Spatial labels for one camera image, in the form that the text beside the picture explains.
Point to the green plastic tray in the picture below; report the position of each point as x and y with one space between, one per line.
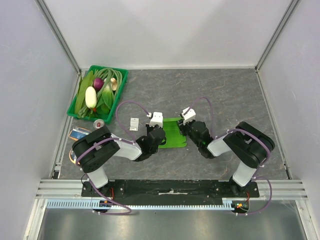
106 118

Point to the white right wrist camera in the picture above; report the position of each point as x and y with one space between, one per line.
188 115

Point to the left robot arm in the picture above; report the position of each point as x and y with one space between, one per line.
96 148

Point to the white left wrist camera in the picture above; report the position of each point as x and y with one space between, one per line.
156 119

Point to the green long beans bundle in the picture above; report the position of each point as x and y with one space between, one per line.
105 74

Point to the purple onion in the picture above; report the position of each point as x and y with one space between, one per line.
98 84

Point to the slotted cable duct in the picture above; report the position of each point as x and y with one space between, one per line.
100 205

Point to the beige mushroom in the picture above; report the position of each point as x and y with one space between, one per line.
113 84

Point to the green bok choy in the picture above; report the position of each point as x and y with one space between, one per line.
105 101

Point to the large green leaf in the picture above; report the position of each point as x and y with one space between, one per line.
86 82

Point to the white eggplant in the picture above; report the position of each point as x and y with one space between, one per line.
90 97

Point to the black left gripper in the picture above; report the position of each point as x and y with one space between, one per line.
150 127

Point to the small white plastic bag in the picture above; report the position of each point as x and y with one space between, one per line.
134 124

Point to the red blue drink can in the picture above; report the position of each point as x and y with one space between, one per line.
98 123

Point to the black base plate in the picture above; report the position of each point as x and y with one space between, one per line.
137 191

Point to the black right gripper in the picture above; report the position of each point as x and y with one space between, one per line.
184 126

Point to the yellow tape roll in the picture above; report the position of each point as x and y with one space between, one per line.
72 157

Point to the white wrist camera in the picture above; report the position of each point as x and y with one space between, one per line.
156 119
188 115

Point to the green paper box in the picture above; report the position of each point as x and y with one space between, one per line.
174 139

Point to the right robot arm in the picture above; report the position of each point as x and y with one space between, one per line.
250 145

